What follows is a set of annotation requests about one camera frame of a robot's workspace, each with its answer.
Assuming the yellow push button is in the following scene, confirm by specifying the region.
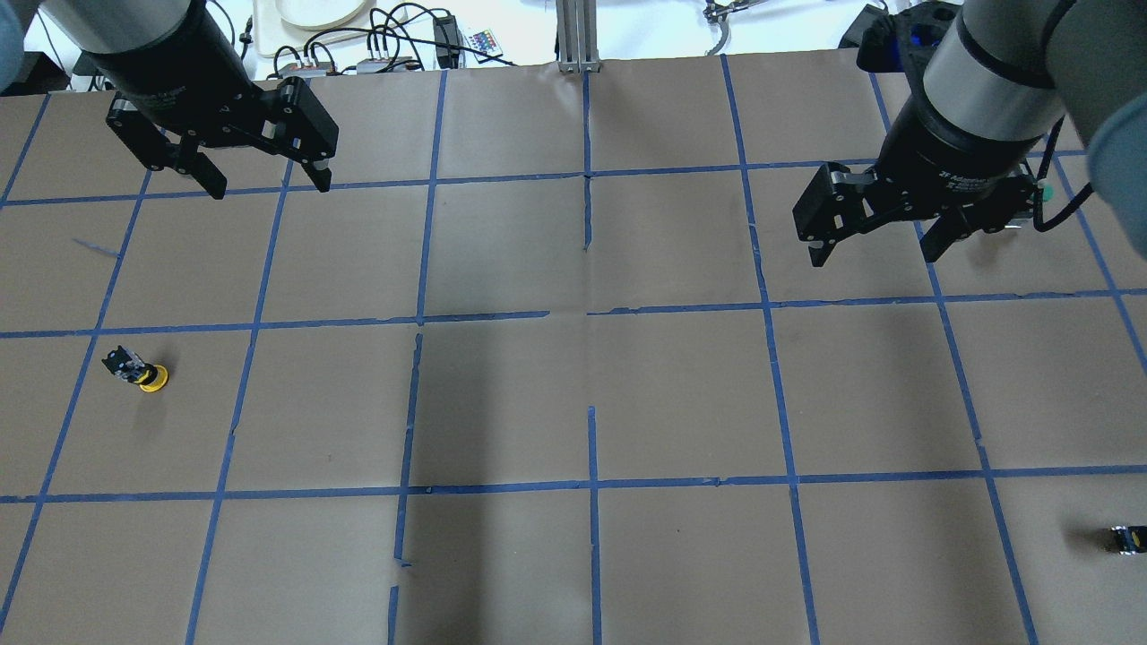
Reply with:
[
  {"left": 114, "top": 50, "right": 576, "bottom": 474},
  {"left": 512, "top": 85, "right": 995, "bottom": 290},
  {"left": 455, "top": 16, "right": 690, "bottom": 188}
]
[{"left": 100, "top": 345, "right": 169, "bottom": 393}]

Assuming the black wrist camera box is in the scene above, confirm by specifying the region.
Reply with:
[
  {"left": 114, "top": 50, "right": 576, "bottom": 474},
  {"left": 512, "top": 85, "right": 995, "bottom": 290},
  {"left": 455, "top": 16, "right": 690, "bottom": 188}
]
[{"left": 837, "top": 1, "right": 962, "bottom": 73}]

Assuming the aluminium frame post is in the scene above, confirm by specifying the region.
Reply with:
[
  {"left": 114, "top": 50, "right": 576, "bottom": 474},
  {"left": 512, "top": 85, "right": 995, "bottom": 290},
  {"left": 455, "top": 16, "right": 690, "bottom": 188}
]
[{"left": 556, "top": 0, "right": 601, "bottom": 73}]

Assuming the small remote control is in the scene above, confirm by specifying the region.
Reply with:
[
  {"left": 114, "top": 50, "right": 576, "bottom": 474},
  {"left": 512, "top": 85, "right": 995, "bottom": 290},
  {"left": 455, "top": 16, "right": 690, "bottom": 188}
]
[{"left": 465, "top": 30, "right": 504, "bottom": 57}]

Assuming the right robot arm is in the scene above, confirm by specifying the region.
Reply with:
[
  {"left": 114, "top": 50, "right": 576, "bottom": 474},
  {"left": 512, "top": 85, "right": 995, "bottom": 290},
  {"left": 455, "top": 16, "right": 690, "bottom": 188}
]
[{"left": 791, "top": 1, "right": 1146, "bottom": 269}]

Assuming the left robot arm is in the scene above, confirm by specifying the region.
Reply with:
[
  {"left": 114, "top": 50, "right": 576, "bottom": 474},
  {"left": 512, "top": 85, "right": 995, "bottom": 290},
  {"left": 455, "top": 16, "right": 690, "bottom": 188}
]
[{"left": 3, "top": 1, "right": 340, "bottom": 199}]

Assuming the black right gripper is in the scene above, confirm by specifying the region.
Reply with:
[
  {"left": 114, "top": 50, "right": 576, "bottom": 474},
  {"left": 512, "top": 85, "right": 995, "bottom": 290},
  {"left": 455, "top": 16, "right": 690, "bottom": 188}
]
[{"left": 791, "top": 94, "right": 1037, "bottom": 269}]

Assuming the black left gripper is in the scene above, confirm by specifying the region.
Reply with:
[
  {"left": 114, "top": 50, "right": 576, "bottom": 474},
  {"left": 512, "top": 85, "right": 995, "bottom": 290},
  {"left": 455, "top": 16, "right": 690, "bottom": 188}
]
[{"left": 91, "top": 20, "right": 340, "bottom": 200}]

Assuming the green push button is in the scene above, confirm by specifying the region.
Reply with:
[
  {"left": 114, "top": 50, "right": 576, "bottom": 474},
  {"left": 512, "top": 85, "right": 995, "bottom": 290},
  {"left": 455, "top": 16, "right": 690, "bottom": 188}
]
[{"left": 1108, "top": 524, "right": 1147, "bottom": 555}]

